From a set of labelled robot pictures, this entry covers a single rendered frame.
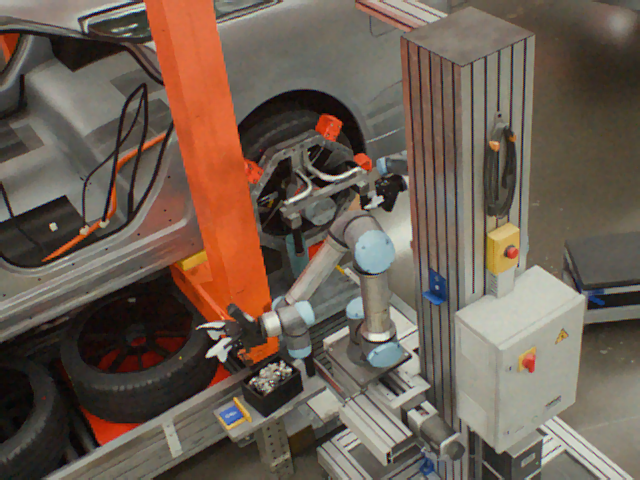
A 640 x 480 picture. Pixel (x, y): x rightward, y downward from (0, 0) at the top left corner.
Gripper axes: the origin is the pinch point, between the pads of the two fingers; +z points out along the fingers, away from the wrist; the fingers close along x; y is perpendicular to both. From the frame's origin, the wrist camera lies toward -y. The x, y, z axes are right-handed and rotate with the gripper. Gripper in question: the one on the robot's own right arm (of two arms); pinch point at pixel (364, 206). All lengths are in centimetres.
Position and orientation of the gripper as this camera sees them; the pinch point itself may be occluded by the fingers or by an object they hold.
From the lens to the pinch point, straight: 378.8
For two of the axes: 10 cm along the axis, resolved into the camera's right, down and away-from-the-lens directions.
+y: -1.1, -7.8, -6.1
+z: -8.3, 4.2, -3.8
